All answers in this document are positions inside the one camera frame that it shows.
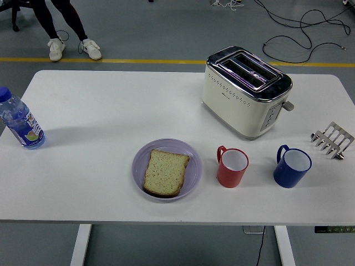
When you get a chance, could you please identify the metal toast rack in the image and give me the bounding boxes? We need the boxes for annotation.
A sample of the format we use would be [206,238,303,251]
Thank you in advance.
[310,121,355,161]

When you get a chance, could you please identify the white floor cables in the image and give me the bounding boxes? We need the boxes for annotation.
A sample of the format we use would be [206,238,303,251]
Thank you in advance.
[210,0,245,12]

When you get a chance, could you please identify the cream chrome toaster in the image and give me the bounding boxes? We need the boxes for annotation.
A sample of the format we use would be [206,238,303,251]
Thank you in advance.
[201,45,295,141]

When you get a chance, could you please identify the grey box under table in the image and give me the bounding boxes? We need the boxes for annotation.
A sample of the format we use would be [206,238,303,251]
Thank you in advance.
[243,226,266,235]

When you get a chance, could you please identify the blue enamel cup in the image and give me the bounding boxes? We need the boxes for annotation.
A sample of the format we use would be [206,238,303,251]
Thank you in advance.
[273,144,312,188]

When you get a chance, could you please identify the clear blue-capped drink bottle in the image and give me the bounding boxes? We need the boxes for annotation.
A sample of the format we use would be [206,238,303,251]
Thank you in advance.
[0,86,47,150]

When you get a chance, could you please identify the bread slice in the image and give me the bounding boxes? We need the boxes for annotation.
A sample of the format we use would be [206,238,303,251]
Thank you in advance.
[142,149,191,198]

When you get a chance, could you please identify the black cable under table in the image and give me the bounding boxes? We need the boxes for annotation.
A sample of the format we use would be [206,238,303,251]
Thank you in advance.
[255,226,266,266]

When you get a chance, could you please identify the red enamel cup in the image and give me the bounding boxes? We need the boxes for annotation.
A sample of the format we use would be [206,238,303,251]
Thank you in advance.
[216,145,250,188]

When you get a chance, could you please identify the black desk control panel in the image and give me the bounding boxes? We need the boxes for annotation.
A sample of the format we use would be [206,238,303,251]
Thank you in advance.
[314,226,355,234]

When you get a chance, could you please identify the lilac plate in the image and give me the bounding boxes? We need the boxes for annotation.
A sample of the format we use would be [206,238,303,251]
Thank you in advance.
[131,138,203,204]

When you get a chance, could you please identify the white table leg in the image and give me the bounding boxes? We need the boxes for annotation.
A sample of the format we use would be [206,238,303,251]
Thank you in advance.
[274,226,296,266]
[69,223,93,266]

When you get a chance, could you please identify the black office chair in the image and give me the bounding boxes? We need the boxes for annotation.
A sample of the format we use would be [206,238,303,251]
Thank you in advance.
[0,0,31,32]

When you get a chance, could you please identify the person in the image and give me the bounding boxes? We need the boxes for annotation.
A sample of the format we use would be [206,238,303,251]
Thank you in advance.
[32,0,103,62]

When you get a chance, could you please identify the black floor cable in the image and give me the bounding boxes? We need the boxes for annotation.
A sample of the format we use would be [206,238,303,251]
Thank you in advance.
[262,35,347,64]
[253,0,355,37]

